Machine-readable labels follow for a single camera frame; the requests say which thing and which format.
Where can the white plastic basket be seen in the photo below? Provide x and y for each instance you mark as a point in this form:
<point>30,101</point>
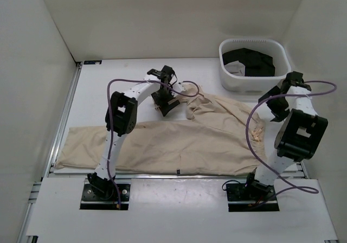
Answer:
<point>245,84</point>

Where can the beige trousers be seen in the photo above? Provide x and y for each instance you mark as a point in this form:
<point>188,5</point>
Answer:
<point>219,136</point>

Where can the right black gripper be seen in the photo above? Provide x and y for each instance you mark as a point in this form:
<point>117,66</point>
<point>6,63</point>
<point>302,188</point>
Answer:
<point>279,113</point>

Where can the white front cover plate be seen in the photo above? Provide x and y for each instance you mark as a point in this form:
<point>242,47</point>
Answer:
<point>192,210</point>

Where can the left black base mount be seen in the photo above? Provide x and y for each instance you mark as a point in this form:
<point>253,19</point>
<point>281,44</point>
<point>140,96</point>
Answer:
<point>99,194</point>

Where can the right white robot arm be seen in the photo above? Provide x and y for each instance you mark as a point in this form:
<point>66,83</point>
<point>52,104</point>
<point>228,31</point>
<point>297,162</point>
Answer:
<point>298,138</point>

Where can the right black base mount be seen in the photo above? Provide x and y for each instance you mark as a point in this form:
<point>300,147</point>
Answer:
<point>242,197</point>

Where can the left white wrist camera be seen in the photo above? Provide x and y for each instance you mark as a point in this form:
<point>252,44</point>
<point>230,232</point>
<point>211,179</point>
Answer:
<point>179,87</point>

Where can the black trousers in basket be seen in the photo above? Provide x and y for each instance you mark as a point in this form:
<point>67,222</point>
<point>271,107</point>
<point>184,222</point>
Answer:
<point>249,63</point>

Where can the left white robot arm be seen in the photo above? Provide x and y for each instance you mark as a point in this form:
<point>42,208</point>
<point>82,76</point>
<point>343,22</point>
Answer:
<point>121,118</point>

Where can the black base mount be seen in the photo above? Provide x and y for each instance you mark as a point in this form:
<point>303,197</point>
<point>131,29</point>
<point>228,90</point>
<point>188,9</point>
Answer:
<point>242,197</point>
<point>99,194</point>

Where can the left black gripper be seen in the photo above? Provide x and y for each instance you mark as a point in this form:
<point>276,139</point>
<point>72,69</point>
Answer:
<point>162,105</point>

